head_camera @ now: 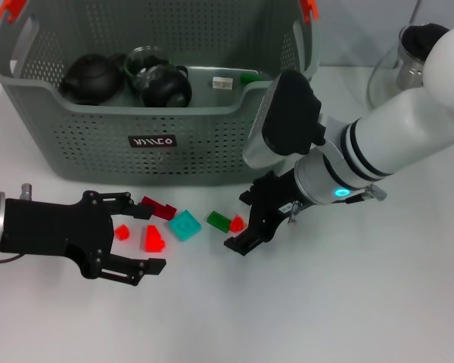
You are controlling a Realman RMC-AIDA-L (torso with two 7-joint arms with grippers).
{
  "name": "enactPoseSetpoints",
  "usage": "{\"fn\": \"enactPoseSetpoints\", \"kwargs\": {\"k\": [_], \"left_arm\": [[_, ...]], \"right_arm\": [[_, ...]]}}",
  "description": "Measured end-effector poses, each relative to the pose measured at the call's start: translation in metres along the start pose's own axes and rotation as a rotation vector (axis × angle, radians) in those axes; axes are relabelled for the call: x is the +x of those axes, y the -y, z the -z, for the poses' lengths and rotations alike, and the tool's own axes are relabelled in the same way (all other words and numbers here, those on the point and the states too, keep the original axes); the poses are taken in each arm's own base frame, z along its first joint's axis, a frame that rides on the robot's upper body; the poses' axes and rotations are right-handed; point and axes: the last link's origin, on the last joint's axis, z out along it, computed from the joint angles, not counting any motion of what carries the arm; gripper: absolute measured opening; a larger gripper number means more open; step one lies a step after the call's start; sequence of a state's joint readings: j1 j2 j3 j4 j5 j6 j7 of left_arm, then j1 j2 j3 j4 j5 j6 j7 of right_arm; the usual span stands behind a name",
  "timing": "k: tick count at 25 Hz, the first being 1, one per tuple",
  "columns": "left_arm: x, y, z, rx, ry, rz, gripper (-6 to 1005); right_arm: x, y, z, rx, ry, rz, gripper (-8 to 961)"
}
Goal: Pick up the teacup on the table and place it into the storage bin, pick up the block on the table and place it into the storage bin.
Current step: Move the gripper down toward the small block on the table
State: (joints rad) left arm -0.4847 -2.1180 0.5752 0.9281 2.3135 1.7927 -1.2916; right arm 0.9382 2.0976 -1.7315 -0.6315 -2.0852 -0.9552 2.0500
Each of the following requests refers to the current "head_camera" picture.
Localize white ridged block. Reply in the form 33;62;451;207
211;76;234;91

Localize dark green block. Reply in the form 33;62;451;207
207;210;234;234

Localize right arm cable silver plugs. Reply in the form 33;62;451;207
287;185;387;225

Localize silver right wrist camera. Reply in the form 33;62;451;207
243;70;326;169

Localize dark red long block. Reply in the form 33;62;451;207
141;195;177;221

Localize glass teapot black handle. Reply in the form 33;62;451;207
366;23;451;109

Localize black clay teapot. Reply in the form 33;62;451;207
60;54;124;106

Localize grey perforated storage bin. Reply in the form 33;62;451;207
0;0;321;188

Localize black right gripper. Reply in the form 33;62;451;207
223;169;302;258

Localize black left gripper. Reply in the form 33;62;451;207
0;191;167;287

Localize teal square block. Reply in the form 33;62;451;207
169;209;204;242

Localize orange bin handle clip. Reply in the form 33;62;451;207
300;0;321;24
0;0;27;22

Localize red slope block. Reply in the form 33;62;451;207
143;225;166;253

